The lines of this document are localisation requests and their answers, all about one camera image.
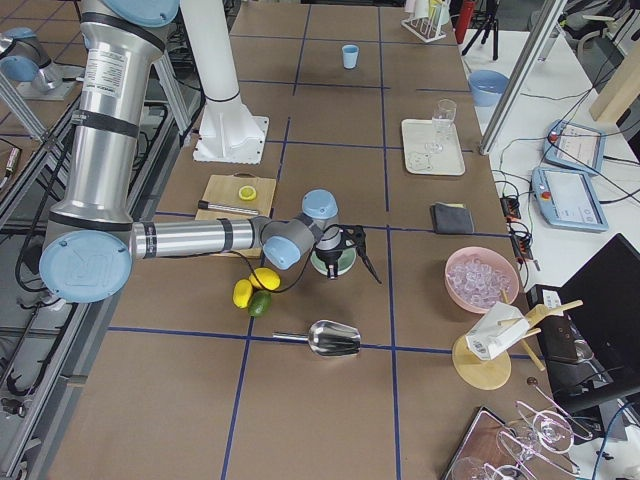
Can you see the pink bowl of ice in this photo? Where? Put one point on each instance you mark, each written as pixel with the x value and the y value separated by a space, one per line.
pixel 477 277

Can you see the metal ice scoop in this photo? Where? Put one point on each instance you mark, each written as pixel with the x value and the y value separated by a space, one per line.
pixel 327 338

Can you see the near blue teach pendant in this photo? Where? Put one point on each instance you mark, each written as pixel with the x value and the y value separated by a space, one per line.
pixel 567 200

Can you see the yellow lemon upper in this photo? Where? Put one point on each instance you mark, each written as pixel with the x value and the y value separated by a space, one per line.
pixel 266 279

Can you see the wooden cutting board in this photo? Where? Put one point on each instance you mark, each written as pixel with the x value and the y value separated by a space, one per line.
pixel 225 190

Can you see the green lime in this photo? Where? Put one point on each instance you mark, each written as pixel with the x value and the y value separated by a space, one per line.
pixel 259 303

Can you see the grey folded cloth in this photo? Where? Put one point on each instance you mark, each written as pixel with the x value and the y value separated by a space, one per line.
pixel 451 219

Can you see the blue bowl with fork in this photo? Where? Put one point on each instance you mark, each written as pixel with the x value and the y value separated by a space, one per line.
pixel 487 87

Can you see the hanging wine glasses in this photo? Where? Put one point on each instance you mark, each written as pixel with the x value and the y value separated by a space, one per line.
pixel 535 445

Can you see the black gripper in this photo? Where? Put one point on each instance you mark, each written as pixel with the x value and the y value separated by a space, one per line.
pixel 330 259

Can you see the black tripod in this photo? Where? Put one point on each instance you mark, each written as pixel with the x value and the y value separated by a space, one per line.
pixel 489 27

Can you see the clear wine glass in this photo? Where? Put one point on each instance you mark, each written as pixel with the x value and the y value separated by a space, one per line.
pixel 442 122

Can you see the wooden stand with base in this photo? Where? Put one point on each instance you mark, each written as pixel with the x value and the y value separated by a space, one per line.
pixel 493 374

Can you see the green ceramic bowl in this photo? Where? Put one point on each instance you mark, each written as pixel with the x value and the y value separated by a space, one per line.
pixel 345 262

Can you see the white carton on stand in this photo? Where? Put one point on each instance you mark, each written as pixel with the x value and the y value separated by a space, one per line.
pixel 497 330

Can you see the silver black knife handle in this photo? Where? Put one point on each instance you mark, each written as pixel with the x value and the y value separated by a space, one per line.
pixel 206 205

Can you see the cream bear tray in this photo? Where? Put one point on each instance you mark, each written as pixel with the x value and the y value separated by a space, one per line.
pixel 415 135

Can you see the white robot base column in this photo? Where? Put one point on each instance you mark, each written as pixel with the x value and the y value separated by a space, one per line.
pixel 228 132

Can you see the yellow lemon lower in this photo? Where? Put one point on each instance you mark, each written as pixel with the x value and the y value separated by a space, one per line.
pixel 242 293

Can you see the aluminium frame post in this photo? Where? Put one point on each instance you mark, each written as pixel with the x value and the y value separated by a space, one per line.
pixel 548 18

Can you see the white cup rack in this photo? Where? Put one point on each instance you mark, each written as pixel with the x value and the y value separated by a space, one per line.
pixel 426 19

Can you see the lemon slice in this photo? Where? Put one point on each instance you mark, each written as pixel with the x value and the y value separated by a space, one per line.
pixel 247 193

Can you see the far blue teach pendant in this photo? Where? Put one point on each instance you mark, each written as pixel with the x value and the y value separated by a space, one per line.
pixel 574 146

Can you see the yellow lemon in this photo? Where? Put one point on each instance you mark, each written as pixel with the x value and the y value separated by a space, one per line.
pixel 242 293
pixel 266 279

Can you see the light blue plastic cup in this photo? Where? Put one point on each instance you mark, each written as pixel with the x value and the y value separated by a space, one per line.
pixel 350 54

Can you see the blue teach pendant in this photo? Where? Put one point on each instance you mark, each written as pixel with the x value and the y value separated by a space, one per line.
pixel 567 200
pixel 574 146

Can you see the red cylinder bottle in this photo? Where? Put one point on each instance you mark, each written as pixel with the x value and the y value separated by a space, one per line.
pixel 464 19

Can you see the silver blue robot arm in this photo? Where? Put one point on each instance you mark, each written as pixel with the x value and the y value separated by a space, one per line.
pixel 25 61
pixel 92 240

